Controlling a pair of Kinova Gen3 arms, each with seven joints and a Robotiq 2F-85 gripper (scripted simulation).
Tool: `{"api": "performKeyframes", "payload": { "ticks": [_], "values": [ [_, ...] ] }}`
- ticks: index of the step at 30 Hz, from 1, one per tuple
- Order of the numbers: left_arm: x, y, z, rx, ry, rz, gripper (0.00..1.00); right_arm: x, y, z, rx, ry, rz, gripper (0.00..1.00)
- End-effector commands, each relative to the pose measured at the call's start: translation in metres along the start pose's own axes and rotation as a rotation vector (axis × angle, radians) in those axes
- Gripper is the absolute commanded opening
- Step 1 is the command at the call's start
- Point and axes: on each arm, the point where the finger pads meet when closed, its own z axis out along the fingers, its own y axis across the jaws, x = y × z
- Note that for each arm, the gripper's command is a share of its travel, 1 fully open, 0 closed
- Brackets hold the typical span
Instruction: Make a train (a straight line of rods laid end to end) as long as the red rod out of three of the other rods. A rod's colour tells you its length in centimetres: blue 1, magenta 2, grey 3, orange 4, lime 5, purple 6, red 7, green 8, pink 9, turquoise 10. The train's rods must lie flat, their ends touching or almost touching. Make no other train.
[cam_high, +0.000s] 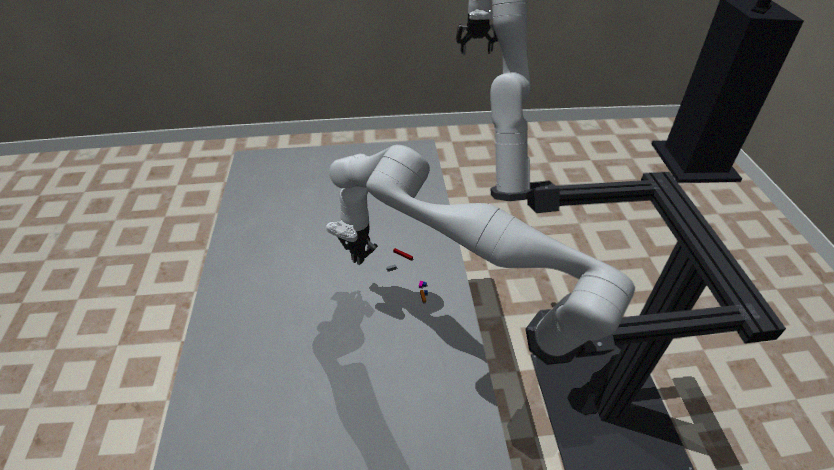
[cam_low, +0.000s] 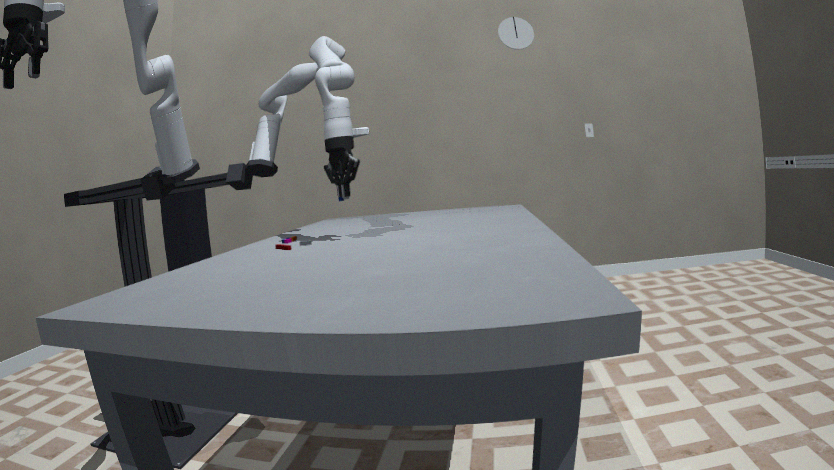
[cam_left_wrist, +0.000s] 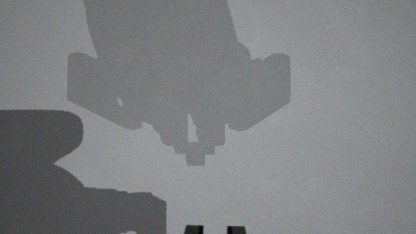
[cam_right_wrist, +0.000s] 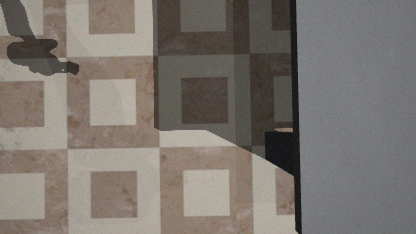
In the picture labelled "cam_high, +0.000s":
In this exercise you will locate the red rod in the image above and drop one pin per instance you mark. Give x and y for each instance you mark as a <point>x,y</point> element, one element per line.
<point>403,254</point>

